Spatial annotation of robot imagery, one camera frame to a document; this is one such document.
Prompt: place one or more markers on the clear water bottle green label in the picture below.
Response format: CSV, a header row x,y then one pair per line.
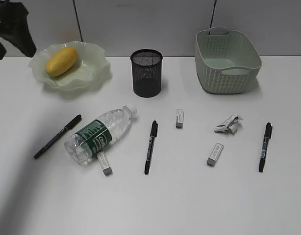
x,y
99,134

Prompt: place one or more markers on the pale green woven basket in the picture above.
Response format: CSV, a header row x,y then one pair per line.
x,y
226,60

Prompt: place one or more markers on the black marker pen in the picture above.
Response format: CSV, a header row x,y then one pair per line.
x,y
153,135
63,131
267,137

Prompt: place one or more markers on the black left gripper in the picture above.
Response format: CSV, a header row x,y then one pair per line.
x,y
13,18

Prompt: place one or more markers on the yellow mango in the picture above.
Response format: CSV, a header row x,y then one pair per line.
x,y
62,61

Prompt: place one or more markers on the pale green wavy plate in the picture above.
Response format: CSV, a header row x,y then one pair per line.
x,y
90,71

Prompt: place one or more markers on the black mesh pen holder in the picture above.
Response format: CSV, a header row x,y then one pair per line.
x,y
146,72

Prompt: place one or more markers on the waste paper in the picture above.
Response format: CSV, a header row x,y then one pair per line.
x,y
230,125

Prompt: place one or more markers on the grey white eraser left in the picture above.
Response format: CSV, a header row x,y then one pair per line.
x,y
106,168

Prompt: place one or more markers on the grey white eraser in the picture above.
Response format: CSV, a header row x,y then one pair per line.
x,y
106,168
179,118
215,154

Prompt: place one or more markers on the grey white eraser right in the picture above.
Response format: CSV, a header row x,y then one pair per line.
x,y
215,154

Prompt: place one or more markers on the grey white eraser top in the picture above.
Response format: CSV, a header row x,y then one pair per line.
x,y
179,118

